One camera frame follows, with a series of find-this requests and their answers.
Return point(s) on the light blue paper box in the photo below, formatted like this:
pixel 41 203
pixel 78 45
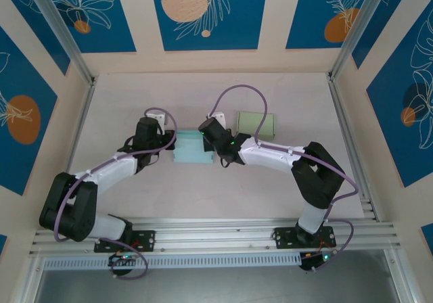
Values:
pixel 189 147

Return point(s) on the light green paper box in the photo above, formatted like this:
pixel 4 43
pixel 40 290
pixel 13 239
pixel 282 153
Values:
pixel 250 123

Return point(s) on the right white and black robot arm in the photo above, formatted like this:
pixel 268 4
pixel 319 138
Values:
pixel 318 178

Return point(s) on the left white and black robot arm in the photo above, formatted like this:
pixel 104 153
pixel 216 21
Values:
pixel 67 208

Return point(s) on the small circuit board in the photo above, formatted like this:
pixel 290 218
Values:
pixel 123 258
pixel 318 260

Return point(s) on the grey metal sheet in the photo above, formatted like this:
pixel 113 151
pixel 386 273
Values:
pixel 216 286

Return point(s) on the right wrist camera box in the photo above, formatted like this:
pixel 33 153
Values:
pixel 219 117

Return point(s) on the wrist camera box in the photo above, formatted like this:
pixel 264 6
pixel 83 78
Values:
pixel 219 117
pixel 158 118

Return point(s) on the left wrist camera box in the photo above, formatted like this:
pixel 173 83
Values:
pixel 158 118

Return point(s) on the aluminium table side rail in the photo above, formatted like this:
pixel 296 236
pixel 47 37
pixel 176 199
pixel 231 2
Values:
pixel 338 103
pixel 86 104

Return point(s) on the aluminium mounting rail frame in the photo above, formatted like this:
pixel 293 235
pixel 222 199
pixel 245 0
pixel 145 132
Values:
pixel 216 235

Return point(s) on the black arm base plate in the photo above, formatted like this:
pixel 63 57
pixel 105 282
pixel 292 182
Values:
pixel 284 238
pixel 145 240

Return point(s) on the blue floral wall poster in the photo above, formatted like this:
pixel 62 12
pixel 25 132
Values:
pixel 236 29
pixel 429 235
pixel 2 245
pixel 20 80
pixel 304 12
pixel 101 12
pixel 389 19
pixel 389 130
pixel 37 39

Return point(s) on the aluminium corner post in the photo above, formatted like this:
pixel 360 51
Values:
pixel 64 36
pixel 358 29

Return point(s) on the aluminium lower frame profile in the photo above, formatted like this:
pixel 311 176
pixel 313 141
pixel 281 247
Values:
pixel 28 282
pixel 406 289

